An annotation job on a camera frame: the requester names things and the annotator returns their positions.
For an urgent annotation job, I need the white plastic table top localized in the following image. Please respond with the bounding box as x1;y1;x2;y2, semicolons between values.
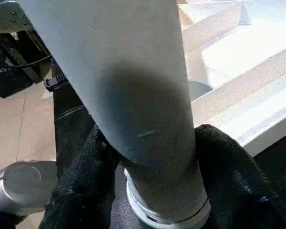
177;0;286;157

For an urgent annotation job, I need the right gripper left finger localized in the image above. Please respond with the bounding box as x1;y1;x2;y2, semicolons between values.
40;125;120;229

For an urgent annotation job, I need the white plastic table leg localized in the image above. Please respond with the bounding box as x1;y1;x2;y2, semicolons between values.
19;0;212;229

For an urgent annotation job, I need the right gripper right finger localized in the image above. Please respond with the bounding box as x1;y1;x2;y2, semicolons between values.
194;124;286;229

